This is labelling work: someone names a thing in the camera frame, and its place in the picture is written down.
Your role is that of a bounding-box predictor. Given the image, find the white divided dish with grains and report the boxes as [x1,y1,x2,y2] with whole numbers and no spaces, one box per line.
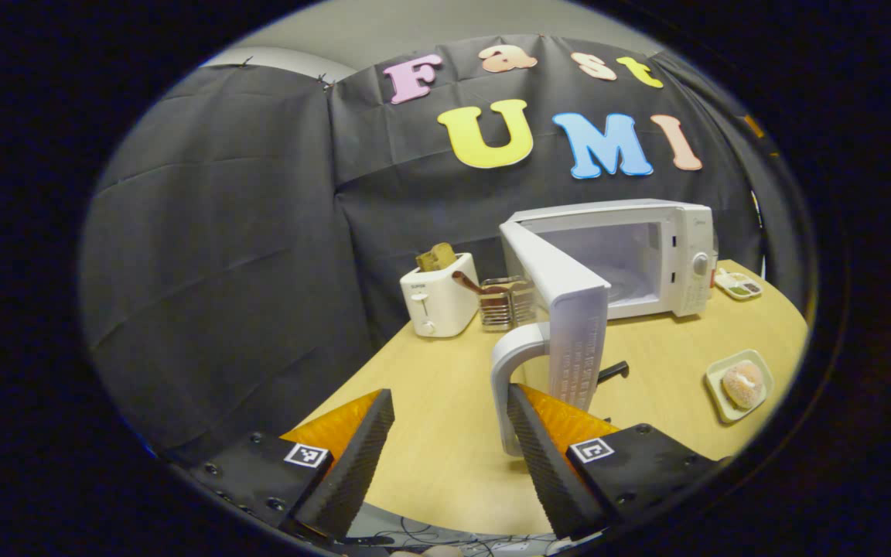
[713,267,763,302]

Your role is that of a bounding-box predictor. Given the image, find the brown wooden spoon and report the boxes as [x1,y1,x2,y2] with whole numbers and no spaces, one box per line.
[452,271,510,298]

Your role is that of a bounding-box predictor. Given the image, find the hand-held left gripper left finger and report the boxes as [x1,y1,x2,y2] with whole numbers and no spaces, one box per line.
[183,388,396,542]

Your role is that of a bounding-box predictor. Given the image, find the small pale green plate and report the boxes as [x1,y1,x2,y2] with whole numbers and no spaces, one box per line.
[705,349,775,425]

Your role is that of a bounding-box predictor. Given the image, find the sugared doughnut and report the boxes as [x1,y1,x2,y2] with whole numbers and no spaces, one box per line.
[722,361,766,411]

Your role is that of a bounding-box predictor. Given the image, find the brown bread slice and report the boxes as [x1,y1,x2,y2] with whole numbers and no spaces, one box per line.
[415,242,458,273]

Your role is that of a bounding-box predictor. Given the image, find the clear glass container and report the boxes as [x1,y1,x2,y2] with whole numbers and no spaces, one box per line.
[479,276,537,333]

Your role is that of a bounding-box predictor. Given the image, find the white microwave oven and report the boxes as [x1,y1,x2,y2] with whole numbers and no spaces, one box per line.
[490,199,719,457]

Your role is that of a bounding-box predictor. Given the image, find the black backdrop cloth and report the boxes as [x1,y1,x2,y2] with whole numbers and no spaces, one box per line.
[78,32,771,465]

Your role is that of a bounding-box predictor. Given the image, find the white toaster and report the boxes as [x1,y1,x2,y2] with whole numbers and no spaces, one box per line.
[400,252,482,338]

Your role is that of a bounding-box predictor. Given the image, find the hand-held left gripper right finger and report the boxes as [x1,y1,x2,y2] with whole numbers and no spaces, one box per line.
[506,383,725,542]

